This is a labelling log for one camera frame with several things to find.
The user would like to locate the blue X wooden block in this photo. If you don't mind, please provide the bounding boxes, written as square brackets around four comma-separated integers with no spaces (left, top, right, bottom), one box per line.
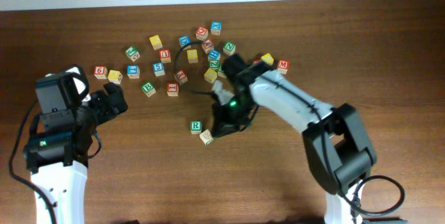
[210,21,222,35]

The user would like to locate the red Q wooden block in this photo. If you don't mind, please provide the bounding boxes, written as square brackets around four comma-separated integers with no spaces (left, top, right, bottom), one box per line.
[195,26,209,41]

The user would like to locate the blue 5 wooden block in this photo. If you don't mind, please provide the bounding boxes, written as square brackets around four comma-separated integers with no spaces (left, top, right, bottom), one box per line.
[152,63,165,77]

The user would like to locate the red I wooden block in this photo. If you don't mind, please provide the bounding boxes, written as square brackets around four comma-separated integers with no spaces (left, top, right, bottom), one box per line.
[167,83,179,97]

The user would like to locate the red U wooden block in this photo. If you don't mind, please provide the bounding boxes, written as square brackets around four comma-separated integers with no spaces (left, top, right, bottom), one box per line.
[159,49,171,63]

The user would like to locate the red M wooden block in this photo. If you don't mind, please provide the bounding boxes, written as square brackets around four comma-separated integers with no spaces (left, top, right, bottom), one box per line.
[277,60,289,74]

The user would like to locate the yellow C wooden block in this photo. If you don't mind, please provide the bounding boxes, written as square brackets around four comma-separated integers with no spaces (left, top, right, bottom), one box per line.
[204,68,218,83]

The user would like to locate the yellow top wooden block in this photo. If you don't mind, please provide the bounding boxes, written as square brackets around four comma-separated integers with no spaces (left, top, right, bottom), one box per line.
[149,35,163,50]

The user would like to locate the yellow middle wooden block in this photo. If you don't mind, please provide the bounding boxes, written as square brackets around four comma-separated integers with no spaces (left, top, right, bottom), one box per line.
[186,49,199,63]

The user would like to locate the green R wooden block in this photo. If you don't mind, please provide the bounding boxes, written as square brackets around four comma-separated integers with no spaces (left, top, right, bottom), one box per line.
[191,121,202,134]

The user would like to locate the yellow S wooden block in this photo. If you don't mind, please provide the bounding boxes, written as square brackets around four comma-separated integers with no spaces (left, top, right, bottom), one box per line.
[199,129,214,145]

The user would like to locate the green B wooden block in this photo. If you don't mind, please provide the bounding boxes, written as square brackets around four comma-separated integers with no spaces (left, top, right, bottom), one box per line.
[141,81,156,97]

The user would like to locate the green J wooden block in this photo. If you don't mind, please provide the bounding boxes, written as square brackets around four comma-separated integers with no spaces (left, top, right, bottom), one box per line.
[125,46,140,62]

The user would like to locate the red K wooden block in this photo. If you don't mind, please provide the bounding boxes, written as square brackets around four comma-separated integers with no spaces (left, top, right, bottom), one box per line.
[174,70,188,86]

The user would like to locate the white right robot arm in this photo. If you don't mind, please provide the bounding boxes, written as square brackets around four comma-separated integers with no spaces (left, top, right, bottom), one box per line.
[211,54,377,223]

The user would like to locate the blue I wooden block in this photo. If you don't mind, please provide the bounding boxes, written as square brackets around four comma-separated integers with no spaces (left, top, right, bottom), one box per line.
[127,65,140,79]

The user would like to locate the yellow W wooden block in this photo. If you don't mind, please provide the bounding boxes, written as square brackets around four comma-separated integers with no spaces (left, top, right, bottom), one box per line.
[107,70,123,85]

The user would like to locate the blue D wooden block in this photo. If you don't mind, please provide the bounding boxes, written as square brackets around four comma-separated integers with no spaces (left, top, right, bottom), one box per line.
[179,35,191,49]

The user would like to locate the yellow right wooden block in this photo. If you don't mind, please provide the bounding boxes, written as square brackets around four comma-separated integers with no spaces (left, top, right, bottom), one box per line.
[261,53,275,65]

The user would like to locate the red 6 wooden block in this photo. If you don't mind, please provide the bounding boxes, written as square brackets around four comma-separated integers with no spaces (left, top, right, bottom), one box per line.
[93,65,108,79]

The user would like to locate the green N wooden block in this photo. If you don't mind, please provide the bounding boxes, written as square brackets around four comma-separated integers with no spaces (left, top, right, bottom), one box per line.
[223,41,236,56]

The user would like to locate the green Z wooden block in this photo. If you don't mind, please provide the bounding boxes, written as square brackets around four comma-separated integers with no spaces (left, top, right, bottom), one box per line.
[209,60,220,70]

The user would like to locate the green V wooden block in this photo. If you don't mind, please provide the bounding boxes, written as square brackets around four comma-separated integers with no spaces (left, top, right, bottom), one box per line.
[217,67,226,78]

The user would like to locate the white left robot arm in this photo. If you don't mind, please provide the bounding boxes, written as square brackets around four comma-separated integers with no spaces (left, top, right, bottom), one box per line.
[23,65,128,223]

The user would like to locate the blue H wooden block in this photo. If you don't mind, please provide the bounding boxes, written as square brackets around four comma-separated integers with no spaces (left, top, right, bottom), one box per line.
[208,49,221,61]

